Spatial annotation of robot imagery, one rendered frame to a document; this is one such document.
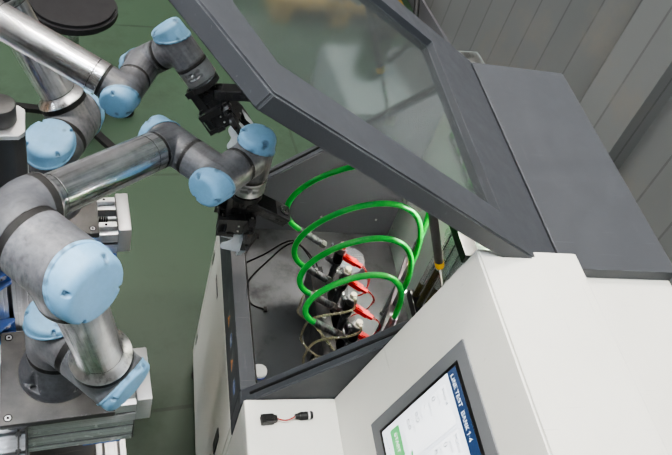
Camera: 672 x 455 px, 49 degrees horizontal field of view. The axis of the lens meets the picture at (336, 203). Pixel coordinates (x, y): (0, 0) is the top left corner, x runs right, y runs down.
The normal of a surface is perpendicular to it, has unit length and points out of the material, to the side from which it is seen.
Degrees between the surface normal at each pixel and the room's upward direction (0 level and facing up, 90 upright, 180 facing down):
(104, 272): 83
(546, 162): 0
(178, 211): 0
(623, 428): 0
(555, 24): 90
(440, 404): 77
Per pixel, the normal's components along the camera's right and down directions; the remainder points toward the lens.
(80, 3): 0.25, -0.68
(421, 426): -0.87, -0.22
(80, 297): 0.82, 0.46
